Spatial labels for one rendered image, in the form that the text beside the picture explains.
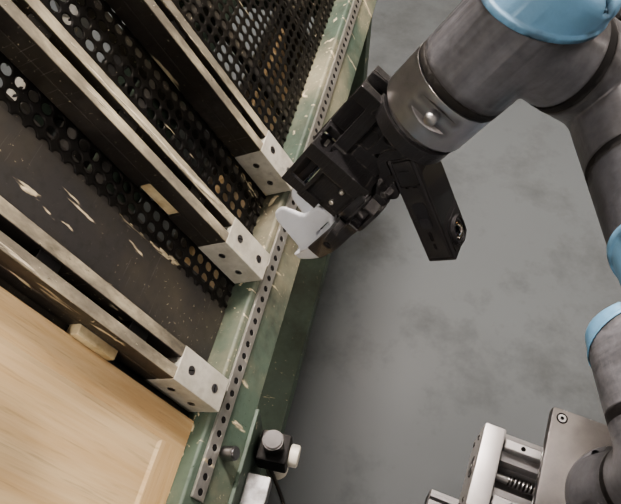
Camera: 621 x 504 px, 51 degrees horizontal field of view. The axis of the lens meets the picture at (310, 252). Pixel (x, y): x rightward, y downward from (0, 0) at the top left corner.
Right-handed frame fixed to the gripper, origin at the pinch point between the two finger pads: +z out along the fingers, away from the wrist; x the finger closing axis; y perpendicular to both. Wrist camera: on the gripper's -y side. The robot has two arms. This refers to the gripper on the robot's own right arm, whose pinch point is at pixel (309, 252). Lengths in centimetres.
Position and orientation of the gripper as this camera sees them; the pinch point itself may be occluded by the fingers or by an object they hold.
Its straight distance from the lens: 64.9
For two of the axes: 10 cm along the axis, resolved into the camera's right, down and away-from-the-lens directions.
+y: -7.6, -6.4, -1.3
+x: -4.1, 6.2, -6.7
